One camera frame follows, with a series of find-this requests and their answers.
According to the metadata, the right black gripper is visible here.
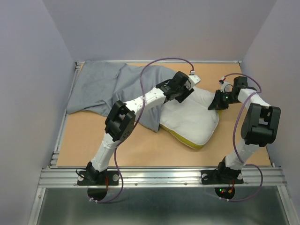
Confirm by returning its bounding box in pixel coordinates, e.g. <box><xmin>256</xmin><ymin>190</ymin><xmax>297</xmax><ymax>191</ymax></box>
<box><xmin>207</xmin><ymin>89</ymin><xmax>240</xmax><ymax>110</ymax></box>

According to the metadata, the white pillow yellow edge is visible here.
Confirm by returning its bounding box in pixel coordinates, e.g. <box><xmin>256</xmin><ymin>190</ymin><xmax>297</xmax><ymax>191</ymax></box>
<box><xmin>159</xmin><ymin>88</ymin><xmax>220</xmax><ymax>150</ymax></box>

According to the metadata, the grey pillowcase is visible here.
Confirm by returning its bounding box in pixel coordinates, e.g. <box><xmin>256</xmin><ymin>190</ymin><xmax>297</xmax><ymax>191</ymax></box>
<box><xmin>67</xmin><ymin>61</ymin><xmax>176</xmax><ymax>117</ymax></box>

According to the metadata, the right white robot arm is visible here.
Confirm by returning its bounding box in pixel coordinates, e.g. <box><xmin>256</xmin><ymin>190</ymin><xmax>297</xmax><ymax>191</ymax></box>
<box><xmin>208</xmin><ymin>73</ymin><xmax>281</xmax><ymax>183</ymax></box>

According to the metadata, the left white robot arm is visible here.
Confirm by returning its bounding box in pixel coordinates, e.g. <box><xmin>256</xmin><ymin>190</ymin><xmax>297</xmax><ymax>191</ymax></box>
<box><xmin>86</xmin><ymin>70</ymin><xmax>201</xmax><ymax>185</ymax></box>

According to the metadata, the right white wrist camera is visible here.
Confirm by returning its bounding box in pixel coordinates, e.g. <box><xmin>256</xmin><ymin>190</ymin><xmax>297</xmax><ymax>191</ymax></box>
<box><xmin>219</xmin><ymin>79</ymin><xmax>233</xmax><ymax>93</ymax></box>

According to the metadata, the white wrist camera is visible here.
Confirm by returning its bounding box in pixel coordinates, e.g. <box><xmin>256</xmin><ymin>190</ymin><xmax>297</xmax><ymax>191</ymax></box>
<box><xmin>219</xmin><ymin>79</ymin><xmax>233</xmax><ymax>93</ymax></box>
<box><xmin>187</xmin><ymin>70</ymin><xmax>201</xmax><ymax>90</ymax></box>

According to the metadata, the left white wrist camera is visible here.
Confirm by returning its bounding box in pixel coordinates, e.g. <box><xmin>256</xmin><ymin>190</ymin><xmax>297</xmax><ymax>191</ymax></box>
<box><xmin>187</xmin><ymin>70</ymin><xmax>201</xmax><ymax>90</ymax></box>

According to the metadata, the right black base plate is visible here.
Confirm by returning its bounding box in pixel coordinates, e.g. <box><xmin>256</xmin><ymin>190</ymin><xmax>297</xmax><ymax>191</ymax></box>
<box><xmin>200</xmin><ymin>169</ymin><xmax>244</xmax><ymax>185</ymax></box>

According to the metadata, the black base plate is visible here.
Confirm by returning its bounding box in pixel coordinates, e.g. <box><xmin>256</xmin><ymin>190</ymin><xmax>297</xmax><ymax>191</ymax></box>
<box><xmin>200</xmin><ymin>169</ymin><xmax>244</xmax><ymax>185</ymax></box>
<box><xmin>75</xmin><ymin>170</ymin><xmax>119</xmax><ymax>186</ymax></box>

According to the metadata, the aluminium front rail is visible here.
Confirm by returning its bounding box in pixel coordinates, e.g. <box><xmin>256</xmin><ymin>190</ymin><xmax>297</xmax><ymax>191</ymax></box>
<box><xmin>38</xmin><ymin>167</ymin><xmax>287</xmax><ymax>188</ymax></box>

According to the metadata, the aluminium rail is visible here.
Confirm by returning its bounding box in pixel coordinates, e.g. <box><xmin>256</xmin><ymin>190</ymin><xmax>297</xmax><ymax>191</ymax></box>
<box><xmin>38</xmin><ymin>167</ymin><xmax>287</xmax><ymax>188</ymax></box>
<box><xmin>28</xmin><ymin>62</ymin><xmax>84</xmax><ymax>225</ymax></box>

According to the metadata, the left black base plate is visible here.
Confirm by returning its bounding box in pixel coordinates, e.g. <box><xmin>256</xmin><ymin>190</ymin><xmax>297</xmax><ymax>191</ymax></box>
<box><xmin>75</xmin><ymin>170</ymin><xmax>119</xmax><ymax>186</ymax></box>

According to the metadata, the aluminium left side rail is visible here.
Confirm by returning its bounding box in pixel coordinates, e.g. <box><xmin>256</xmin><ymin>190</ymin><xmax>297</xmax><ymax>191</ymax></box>
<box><xmin>28</xmin><ymin>62</ymin><xmax>84</xmax><ymax>225</ymax></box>

